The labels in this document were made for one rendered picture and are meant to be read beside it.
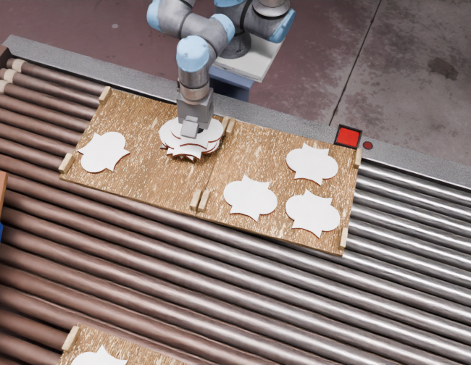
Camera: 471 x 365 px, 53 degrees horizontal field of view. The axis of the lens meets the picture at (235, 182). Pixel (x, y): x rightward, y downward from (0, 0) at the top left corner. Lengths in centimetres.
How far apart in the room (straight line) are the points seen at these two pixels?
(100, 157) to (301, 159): 59
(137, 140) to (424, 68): 216
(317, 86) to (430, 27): 96
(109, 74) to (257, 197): 68
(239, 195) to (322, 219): 24
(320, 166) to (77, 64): 88
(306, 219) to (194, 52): 54
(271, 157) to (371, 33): 201
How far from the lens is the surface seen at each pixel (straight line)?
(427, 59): 327
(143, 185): 136
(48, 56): 177
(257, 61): 170
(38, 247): 137
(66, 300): 129
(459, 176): 157
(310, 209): 132
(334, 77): 296
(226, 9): 159
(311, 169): 139
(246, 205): 131
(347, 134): 151
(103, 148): 144
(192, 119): 128
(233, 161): 139
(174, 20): 125
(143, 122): 149
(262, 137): 144
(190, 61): 112
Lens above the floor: 210
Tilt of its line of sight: 60 degrees down
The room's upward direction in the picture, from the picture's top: 4 degrees clockwise
